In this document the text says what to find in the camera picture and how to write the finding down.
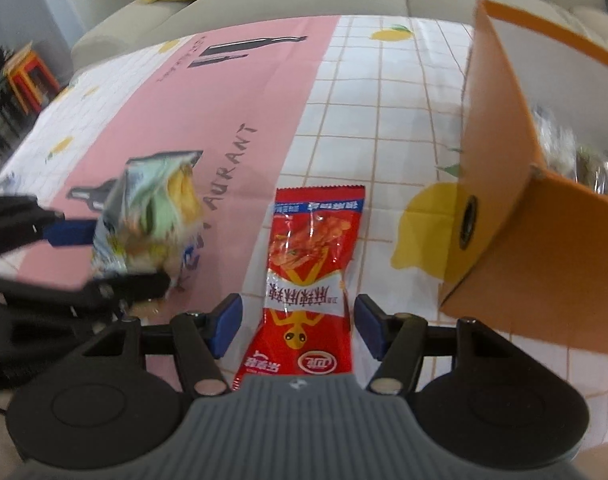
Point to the red spicy strip packet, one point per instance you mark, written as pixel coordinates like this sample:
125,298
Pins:
306,324

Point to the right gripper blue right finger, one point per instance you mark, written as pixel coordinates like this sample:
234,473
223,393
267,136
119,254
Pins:
377,329

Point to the beige sofa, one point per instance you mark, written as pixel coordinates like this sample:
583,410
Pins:
140,24

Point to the red orange stool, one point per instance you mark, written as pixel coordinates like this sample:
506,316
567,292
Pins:
31,80

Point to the orange cardboard box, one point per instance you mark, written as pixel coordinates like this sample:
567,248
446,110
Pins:
529,249

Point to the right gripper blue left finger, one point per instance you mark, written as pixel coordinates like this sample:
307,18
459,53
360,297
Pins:
222,324

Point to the mixed fruit chips bag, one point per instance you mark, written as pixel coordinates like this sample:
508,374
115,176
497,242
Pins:
566,156

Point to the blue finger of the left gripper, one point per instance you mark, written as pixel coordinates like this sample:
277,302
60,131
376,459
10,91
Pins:
67,233

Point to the white blue snack bag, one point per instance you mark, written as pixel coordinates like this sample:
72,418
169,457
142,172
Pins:
150,218

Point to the pink white checkered tablecloth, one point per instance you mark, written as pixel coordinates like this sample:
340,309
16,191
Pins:
366,100

